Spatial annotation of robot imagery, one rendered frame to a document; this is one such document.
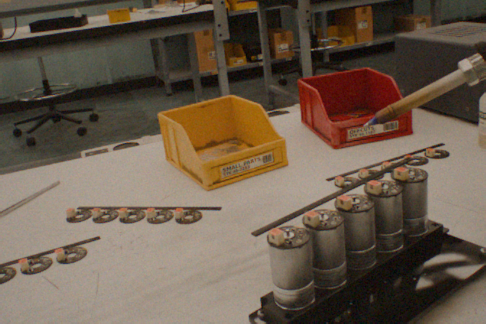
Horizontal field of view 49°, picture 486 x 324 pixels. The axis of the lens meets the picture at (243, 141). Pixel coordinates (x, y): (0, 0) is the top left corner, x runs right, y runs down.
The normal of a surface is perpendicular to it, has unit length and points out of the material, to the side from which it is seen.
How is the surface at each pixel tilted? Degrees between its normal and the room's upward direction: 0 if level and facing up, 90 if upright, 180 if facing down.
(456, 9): 90
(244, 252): 0
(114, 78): 90
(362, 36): 90
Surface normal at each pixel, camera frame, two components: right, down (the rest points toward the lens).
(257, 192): -0.11, -0.94
